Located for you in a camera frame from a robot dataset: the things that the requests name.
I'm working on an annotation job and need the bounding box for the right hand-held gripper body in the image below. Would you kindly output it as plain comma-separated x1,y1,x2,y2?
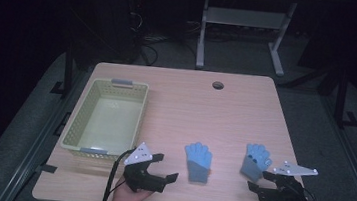
257,158,321,201

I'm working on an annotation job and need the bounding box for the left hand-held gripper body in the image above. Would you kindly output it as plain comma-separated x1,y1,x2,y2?
121,139,172,196

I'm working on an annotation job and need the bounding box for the blue and grey knit glove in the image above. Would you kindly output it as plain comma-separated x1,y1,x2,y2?
180,139,215,185
238,142,275,185

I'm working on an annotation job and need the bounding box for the cream perforated plastic basket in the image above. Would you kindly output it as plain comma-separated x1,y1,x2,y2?
58,73,151,164

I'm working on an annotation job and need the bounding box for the black tape strip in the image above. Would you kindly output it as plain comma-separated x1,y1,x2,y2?
34,162,59,175

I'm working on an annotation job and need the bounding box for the black metal stand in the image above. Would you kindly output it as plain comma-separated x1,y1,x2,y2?
329,63,357,131
49,41,77,99

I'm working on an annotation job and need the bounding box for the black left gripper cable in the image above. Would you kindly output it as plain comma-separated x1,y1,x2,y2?
101,145,137,201

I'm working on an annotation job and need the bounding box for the grey metal floor rail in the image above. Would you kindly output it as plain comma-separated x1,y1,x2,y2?
309,93,357,201
0,62,85,201

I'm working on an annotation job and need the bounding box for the grey table cable grommet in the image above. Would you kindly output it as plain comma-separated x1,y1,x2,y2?
211,80,226,91

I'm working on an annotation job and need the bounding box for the tangle of floor cables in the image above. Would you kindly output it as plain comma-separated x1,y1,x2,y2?
132,30,171,69

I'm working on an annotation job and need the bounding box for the white metal desk frame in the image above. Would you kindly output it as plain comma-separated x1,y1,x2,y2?
194,0,299,78

